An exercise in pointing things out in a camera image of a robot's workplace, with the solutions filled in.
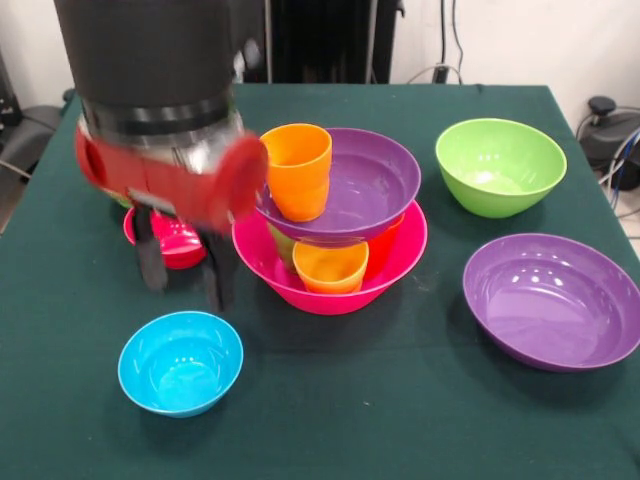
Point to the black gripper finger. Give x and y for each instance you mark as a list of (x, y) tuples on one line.
[(150, 255), (217, 275)]

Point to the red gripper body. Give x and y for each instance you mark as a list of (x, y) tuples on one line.
[(170, 185)]

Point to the large pink bowl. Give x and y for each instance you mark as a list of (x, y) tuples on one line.
[(250, 260)]

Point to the green cup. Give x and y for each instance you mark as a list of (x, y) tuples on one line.
[(282, 250)]

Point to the blue bowl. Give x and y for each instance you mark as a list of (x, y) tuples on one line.
[(180, 365)]

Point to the yellow cup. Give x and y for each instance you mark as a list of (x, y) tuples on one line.
[(330, 272)]

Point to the orange cup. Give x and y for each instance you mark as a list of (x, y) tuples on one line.
[(297, 170)]

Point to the red cup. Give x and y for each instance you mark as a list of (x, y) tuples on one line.
[(382, 252)]

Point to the purple bowl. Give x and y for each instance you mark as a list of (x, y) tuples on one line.
[(550, 305), (370, 185)]

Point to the large green bowl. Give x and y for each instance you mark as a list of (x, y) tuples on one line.
[(500, 160)]

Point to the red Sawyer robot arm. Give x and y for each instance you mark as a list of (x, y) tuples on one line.
[(150, 60)]

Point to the small red bowl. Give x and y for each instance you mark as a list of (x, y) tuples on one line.
[(175, 245)]

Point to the small green bowl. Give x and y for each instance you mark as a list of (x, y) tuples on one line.
[(121, 201)]

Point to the black floor stand base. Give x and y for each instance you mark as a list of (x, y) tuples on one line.
[(25, 135), (607, 130)]

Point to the dark green tablecloth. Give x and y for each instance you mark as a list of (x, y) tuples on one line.
[(350, 400)]

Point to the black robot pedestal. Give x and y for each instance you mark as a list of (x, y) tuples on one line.
[(325, 40)]

